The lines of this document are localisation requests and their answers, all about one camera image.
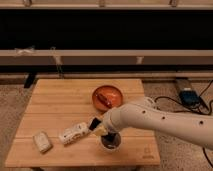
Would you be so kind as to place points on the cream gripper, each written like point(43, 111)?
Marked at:
point(100, 130)

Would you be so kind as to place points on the black eraser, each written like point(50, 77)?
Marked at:
point(94, 123)

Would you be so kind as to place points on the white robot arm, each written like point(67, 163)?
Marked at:
point(143, 114)

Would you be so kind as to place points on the orange bowl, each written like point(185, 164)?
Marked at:
point(112, 93)

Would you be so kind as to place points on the white plastic bottle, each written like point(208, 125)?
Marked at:
point(73, 133)

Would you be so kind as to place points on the red item in bowl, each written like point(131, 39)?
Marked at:
point(104, 100)

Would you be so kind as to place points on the wooden table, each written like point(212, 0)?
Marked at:
point(57, 104)

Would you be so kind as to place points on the white wrapped packet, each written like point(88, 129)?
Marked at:
point(42, 142)

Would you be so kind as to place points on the blue power box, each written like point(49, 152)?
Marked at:
point(189, 97)

